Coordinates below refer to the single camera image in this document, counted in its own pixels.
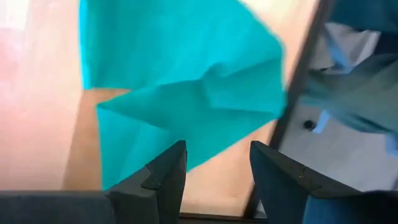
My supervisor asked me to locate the dark green bandage piece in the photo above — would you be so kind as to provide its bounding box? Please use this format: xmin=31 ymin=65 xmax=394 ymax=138
xmin=79 ymin=0 xmax=289 ymax=190

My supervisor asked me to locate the black aluminium rig frame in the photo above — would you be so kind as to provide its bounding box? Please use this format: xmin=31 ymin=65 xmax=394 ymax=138
xmin=178 ymin=0 xmax=336 ymax=224

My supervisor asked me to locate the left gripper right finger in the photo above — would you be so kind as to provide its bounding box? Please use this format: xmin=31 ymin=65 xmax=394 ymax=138
xmin=250 ymin=141 xmax=398 ymax=224

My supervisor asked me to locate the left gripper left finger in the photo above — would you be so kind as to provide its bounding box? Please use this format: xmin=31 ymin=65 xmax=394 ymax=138
xmin=0 ymin=139 xmax=187 ymax=224

